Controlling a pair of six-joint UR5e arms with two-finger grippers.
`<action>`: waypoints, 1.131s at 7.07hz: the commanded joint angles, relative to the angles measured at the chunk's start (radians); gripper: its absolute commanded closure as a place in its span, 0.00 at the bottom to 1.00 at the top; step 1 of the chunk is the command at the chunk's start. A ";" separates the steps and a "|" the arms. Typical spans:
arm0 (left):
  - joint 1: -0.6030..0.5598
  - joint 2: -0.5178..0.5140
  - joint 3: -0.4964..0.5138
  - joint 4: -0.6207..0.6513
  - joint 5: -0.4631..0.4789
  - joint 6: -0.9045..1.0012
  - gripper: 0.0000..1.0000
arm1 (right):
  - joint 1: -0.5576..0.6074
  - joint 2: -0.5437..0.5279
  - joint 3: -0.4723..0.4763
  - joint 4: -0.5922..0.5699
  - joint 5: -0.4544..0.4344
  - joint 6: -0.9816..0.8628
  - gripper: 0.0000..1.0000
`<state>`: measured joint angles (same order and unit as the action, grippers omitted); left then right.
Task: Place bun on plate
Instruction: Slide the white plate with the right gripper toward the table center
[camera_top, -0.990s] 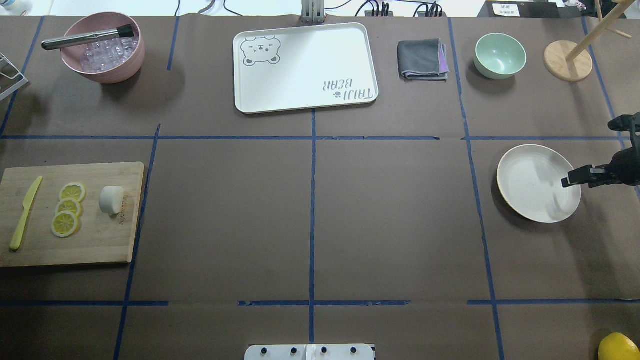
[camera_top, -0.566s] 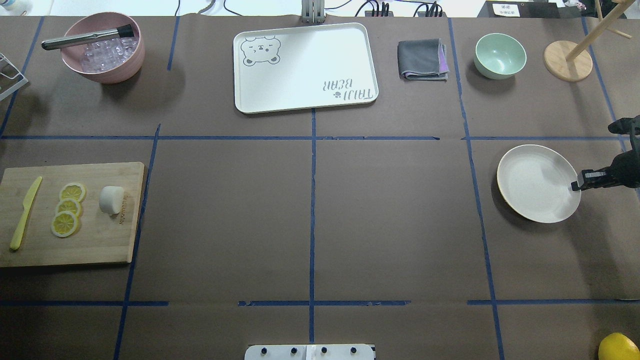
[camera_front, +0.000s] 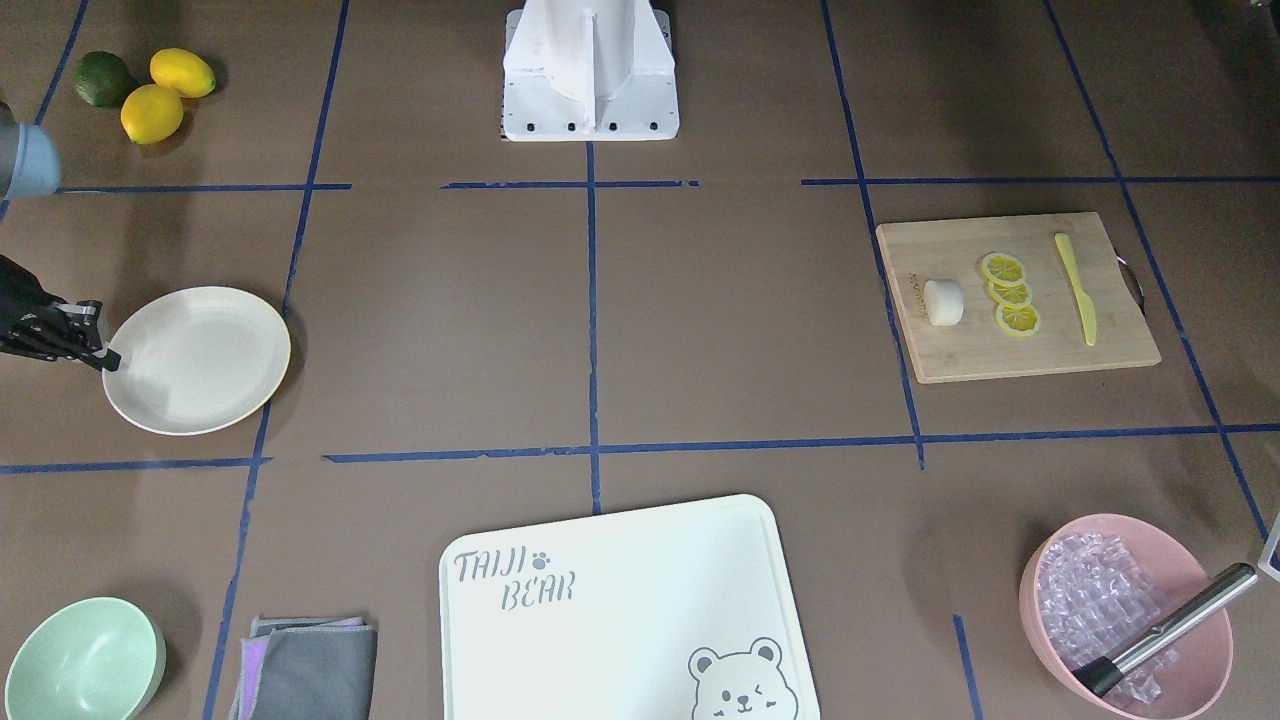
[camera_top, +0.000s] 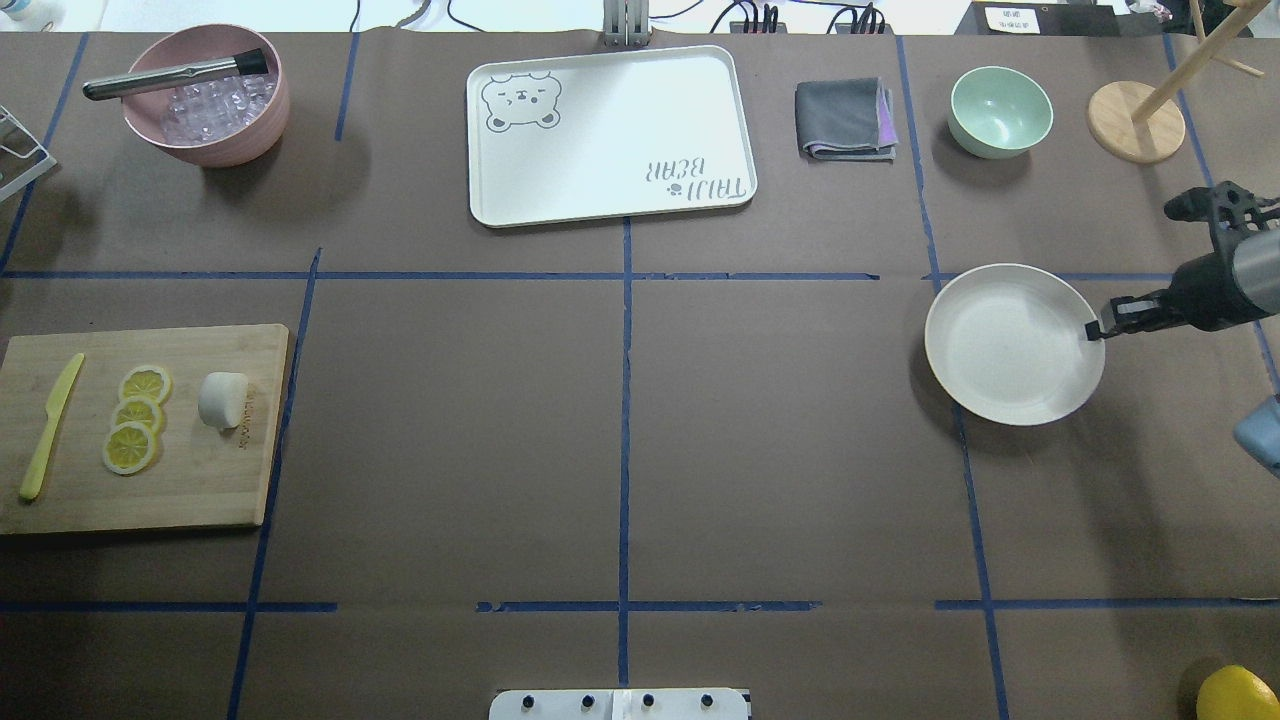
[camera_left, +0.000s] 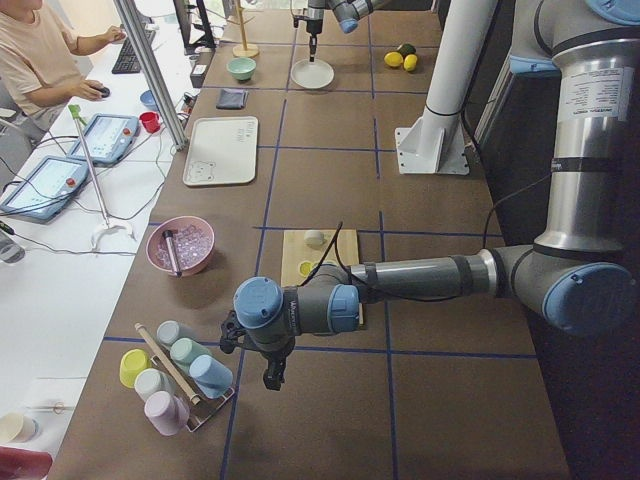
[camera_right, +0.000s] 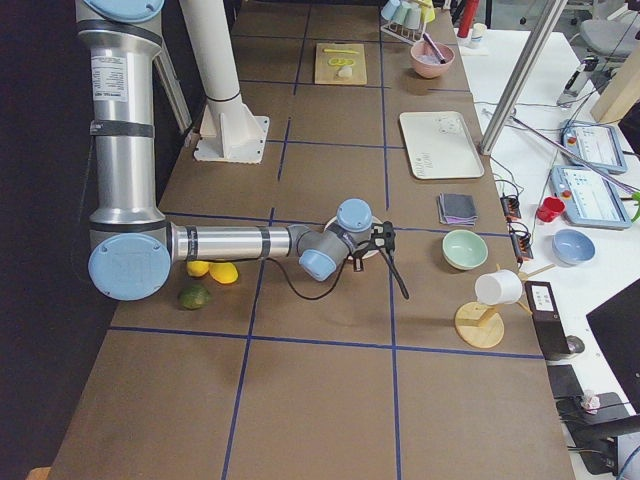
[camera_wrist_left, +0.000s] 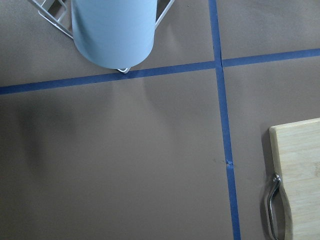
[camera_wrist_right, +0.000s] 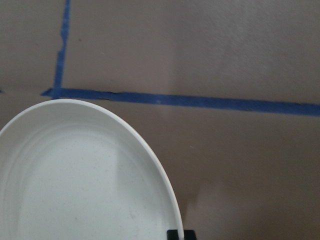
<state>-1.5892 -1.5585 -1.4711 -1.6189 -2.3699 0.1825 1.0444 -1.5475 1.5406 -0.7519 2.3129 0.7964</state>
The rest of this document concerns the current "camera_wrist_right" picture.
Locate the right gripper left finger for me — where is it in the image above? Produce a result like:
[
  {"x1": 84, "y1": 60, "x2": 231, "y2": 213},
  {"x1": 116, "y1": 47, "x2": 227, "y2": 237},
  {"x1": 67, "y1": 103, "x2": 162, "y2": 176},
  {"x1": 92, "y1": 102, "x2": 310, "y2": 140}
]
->
[{"x1": 166, "y1": 229, "x2": 180, "y2": 240}]

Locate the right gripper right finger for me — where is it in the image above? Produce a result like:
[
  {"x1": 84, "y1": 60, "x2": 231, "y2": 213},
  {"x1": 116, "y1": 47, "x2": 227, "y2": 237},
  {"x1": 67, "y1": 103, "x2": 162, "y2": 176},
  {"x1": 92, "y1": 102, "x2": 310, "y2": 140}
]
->
[{"x1": 183, "y1": 229, "x2": 196, "y2": 240}]

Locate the beige round plate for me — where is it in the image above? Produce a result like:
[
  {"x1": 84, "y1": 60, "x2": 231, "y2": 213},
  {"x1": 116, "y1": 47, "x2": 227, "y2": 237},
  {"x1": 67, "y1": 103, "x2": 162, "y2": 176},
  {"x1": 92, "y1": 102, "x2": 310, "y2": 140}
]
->
[{"x1": 0, "y1": 99, "x2": 185, "y2": 240}]

